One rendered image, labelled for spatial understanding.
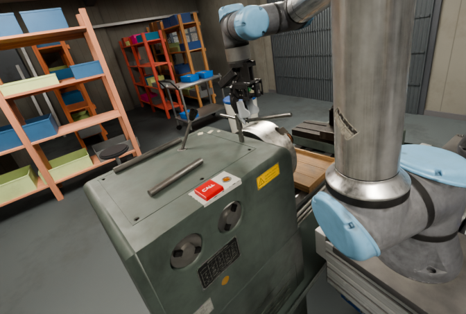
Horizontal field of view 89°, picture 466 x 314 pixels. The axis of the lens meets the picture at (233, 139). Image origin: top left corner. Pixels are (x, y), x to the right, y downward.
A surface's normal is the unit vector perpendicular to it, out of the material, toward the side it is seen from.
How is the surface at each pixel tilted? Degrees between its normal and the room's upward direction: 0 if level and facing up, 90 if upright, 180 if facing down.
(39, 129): 90
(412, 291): 0
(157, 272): 90
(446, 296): 0
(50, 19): 90
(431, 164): 8
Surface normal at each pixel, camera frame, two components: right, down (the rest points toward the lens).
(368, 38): -0.46, 0.43
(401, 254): -0.77, 0.11
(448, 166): -0.06, -0.92
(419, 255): -0.51, 0.15
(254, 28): 0.33, 0.33
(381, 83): -0.15, 0.42
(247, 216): 0.66, 0.20
